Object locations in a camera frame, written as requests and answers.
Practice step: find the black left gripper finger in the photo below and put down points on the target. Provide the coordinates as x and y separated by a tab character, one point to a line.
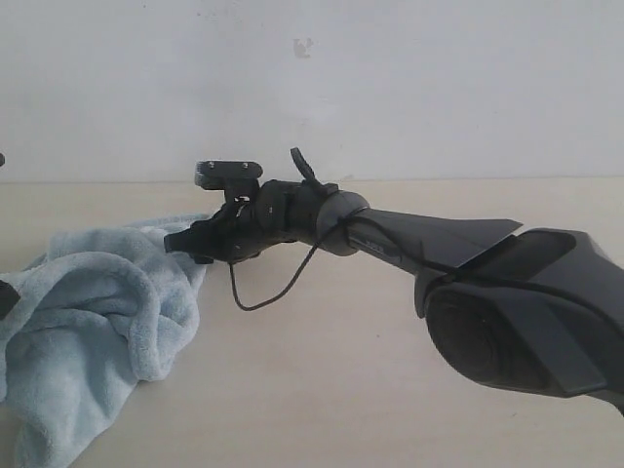
9	298

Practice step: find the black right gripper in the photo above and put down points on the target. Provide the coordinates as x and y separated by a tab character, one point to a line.
232	234

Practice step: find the light blue terry towel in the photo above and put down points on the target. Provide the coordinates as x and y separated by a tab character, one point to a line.
100	311

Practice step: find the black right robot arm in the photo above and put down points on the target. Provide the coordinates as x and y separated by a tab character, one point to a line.
536	311

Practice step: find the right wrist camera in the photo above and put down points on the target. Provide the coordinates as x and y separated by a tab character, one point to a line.
235	178

